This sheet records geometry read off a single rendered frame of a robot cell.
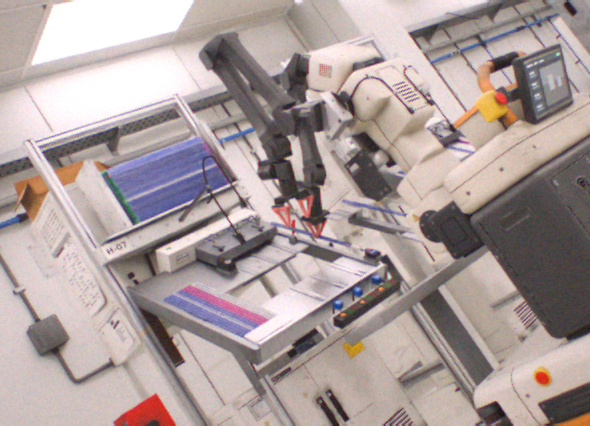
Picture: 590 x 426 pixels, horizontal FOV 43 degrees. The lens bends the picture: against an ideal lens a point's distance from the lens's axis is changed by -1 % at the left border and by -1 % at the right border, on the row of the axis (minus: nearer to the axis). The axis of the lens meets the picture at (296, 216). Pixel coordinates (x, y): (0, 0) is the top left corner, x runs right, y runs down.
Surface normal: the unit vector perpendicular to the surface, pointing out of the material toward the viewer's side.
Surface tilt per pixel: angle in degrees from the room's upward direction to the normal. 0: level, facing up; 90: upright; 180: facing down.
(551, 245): 90
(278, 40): 90
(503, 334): 90
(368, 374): 90
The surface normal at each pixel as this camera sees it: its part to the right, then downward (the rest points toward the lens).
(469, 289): -0.68, 0.35
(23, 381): 0.48, -0.46
